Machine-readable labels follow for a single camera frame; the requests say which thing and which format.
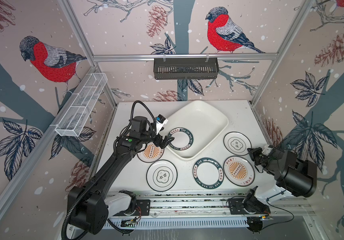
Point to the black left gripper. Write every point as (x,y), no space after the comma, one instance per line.
(164,142)

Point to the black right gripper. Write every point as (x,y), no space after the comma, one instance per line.
(254,152)

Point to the green rim plate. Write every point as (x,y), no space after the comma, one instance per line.
(208,173)
(183,139)

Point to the black rim flower plate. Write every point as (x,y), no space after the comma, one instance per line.
(162,175)
(237,143)

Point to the orange sunburst plate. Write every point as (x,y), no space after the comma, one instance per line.
(150,153)
(239,171)

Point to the white plastic bin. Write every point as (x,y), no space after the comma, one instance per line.
(204,121)

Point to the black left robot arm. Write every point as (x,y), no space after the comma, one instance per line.
(86,205)

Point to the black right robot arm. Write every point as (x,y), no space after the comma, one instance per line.
(293,177)

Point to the black rim flower plate front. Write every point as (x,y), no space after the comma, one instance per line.
(162,175)

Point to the green rim plate front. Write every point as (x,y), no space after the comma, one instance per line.
(208,173)

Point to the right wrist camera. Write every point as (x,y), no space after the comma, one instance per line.
(268,149)

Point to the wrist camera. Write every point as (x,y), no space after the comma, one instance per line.
(160,122)
(268,149)

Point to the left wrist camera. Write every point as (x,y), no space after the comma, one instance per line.
(160,122)

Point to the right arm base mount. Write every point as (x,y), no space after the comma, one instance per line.
(240,206)

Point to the black wire wall basket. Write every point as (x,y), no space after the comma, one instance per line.
(186,68)

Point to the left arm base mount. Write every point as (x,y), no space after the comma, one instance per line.
(142,208)

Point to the aluminium rail base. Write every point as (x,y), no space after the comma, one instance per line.
(214,205)

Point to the white mesh wall shelf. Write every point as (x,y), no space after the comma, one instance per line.
(78,113)

